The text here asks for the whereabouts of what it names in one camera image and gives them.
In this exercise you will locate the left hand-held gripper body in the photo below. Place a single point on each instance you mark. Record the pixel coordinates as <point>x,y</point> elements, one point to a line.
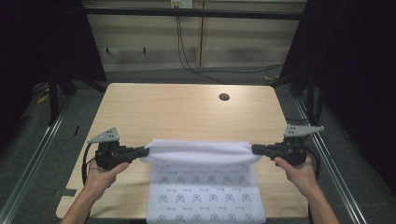
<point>107,155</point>

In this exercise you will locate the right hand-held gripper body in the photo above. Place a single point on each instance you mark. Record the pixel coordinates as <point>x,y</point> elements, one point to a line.
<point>294,151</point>

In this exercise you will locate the white printed cloth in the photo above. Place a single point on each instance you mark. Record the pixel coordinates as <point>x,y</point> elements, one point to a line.
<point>202,152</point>

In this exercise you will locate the person's left hand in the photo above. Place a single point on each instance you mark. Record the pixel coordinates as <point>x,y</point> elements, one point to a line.
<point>99,180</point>

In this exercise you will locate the person's right hand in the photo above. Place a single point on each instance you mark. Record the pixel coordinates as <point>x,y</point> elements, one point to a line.
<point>300,177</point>

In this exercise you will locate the grey floor tape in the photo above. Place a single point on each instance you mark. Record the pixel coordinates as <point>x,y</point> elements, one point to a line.
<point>67,192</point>

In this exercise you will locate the black metal stand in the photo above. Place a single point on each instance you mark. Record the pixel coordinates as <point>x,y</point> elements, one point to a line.
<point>54,99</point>
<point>311,96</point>

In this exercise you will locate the yellow floor item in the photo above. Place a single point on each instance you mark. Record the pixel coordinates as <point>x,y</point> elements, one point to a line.
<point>42,99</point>

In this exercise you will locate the black curtain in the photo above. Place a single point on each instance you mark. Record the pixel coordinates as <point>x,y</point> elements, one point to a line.
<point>358,77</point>
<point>37,40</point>

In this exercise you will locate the metal floor rail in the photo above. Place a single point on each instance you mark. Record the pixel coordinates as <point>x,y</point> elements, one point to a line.
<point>333,168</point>
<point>34,155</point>

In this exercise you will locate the black wall hook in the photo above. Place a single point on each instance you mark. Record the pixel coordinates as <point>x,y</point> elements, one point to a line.
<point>144,50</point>
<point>107,50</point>

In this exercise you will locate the black horizontal frame bar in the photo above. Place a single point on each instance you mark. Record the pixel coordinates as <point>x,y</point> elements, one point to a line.
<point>193,13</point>

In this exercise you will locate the white wall socket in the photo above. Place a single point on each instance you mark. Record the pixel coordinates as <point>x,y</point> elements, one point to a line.
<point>182,3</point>

